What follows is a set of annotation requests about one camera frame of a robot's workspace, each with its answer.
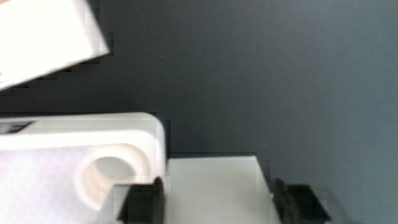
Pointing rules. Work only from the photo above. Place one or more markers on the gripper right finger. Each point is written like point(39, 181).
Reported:
point(297, 204)

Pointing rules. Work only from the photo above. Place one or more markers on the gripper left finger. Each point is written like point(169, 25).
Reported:
point(142, 205)

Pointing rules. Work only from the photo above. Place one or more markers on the white desk leg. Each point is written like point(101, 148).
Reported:
point(217, 192)
point(50, 38)

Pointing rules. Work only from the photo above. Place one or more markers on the white desk top tray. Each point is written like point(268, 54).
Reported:
point(75, 158)

